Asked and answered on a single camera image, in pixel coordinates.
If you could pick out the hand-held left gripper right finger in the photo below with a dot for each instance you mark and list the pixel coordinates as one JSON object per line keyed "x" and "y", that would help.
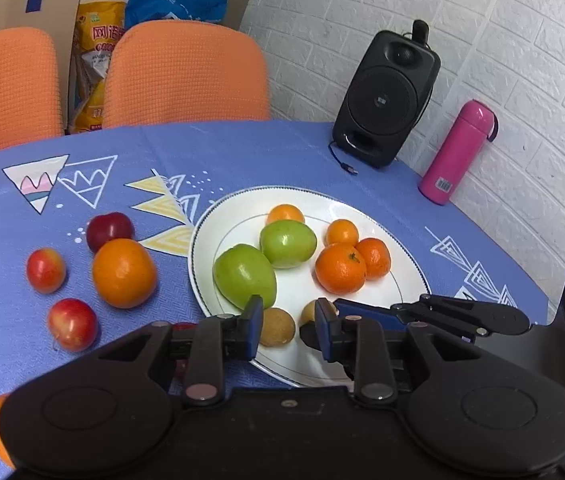
{"x": 326, "y": 332}

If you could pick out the blue printed tablecloth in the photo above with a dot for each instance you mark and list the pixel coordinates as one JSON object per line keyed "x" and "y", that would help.
{"x": 262, "y": 160}

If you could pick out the green jujube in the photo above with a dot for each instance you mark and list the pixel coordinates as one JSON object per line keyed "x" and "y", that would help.
{"x": 288, "y": 243}
{"x": 245, "y": 275}

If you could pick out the pink water bottle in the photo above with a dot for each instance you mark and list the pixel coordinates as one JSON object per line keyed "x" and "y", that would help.
{"x": 457, "y": 155}

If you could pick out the white plate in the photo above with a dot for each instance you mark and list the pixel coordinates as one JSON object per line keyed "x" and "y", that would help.
{"x": 297, "y": 290}

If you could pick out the medium orange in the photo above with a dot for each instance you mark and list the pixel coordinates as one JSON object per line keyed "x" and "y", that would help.
{"x": 124, "y": 272}

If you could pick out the dark red plum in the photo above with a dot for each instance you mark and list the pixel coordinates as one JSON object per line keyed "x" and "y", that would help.
{"x": 185, "y": 326}
{"x": 110, "y": 227}

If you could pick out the brown kiwi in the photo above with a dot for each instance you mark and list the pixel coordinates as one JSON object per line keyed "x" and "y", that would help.
{"x": 280, "y": 327}
{"x": 307, "y": 312}

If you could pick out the cardboard box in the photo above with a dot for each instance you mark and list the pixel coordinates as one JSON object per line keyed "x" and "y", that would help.
{"x": 62, "y": 15}

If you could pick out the yellow food bag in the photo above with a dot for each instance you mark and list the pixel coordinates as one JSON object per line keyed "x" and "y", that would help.
{"x": 92, "y": 60}

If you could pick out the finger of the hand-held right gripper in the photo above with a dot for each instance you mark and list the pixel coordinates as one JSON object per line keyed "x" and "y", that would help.
{"x": 308, "y": 336}
{"x": 372, "y": 315}

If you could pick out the small oval orange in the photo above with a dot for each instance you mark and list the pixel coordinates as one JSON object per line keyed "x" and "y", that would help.
{"x": 286, "y": 214}
{"x": 342, "y": 232}

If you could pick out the tangerine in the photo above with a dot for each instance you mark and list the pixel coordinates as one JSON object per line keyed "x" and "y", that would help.
{"x": 373, "y": 258}
{"x": 341, "y": 267}

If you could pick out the black speaker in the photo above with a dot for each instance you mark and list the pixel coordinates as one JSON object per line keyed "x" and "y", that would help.
{"x": 382, "y": 105}

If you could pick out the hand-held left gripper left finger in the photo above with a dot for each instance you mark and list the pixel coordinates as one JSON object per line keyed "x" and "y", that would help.
{"x": 255, "y": 327}

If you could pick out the orange mesh chair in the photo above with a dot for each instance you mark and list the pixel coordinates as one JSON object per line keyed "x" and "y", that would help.
{"x": 187, "y": 80}
{"x": 7, "y": 90}

